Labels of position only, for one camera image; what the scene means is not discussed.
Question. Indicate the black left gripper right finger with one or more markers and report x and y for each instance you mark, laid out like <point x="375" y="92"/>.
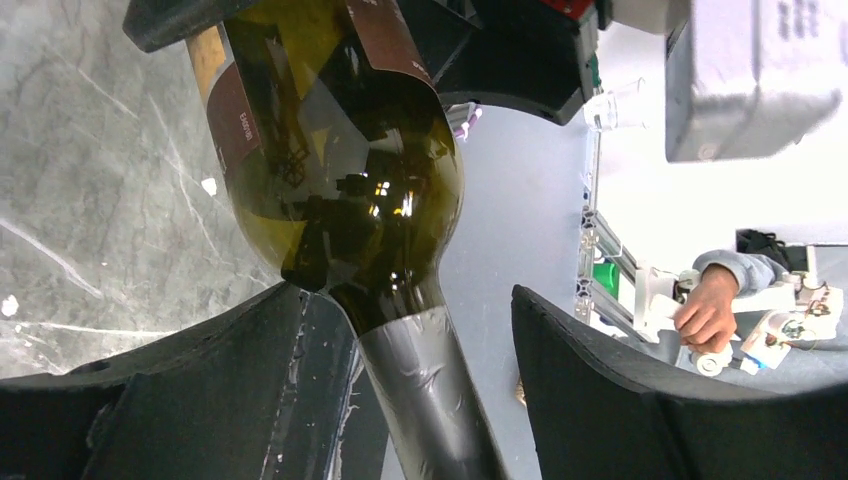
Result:
<point x="600" y="409"/>

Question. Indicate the green wine bottle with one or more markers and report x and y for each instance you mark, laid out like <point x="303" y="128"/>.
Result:
<point x="345" y="177"/>

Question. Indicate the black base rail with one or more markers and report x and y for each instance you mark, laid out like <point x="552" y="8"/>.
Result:
<point x="328" y="424"/>

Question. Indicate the aluminium frame leader device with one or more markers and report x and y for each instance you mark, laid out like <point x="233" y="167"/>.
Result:
<point x="760" y="313"/>

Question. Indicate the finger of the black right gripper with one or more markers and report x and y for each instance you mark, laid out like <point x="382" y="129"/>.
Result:
<point x="529" y="56"/>
<point x="155" y="24"/>

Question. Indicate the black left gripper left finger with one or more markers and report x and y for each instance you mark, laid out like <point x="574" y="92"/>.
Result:
<point x="203" y="403"/>

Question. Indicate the person hand grey sleeve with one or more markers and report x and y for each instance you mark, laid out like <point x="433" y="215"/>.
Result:
<point x="706" y="322"/>

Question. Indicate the small clear plastic cup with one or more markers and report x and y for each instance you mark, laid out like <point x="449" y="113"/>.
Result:
<point x="616" y="106"/>

